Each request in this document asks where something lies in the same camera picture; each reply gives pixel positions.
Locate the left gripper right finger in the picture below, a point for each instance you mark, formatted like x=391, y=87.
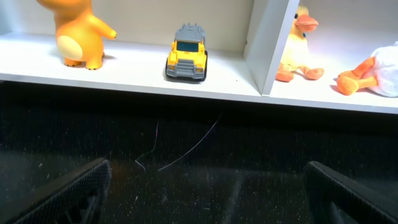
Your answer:
x=342, y=199

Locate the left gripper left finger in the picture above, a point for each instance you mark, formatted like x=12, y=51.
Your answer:
x=62, y=199

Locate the white plush duck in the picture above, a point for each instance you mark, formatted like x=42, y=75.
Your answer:
x=384, y=71

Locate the white shelf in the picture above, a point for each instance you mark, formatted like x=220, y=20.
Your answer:
x=140, y=68

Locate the yellow plush duck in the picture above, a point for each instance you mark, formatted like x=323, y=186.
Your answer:
x=295, y=53

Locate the yellow rubber duck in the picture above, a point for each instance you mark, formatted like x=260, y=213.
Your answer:
x=81, y=37

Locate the grey and yellow toy truck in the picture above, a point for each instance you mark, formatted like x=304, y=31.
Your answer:
x=186, y=59

